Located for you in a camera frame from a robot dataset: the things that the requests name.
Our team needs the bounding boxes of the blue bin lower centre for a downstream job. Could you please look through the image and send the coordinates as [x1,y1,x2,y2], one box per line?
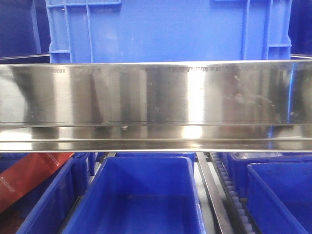
[63,156,205,234]

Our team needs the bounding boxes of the blue bin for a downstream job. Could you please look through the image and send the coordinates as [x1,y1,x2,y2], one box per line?
[0,153,94,234]
[247,162,312,234]
[63,156,205,234]

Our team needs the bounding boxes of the large blue crate upper shelf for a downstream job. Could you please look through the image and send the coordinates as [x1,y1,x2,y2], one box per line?
[46,0,292,63]

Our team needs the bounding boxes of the blue bin lower right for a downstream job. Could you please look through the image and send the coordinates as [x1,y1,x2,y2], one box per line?
[247,162,312,234]

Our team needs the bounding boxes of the blue bin lower left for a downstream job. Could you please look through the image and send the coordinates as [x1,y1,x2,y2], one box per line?
[0,153,94,234]

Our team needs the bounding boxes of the red flat package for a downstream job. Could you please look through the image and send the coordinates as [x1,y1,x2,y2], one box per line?
[0,152,73,212]

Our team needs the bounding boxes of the stainless steel shelf rail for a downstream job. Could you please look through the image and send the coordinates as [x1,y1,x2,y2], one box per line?
[0,59,312,152]

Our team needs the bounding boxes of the roller track rail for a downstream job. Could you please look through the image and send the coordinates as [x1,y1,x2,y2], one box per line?
[194,152,260,234]

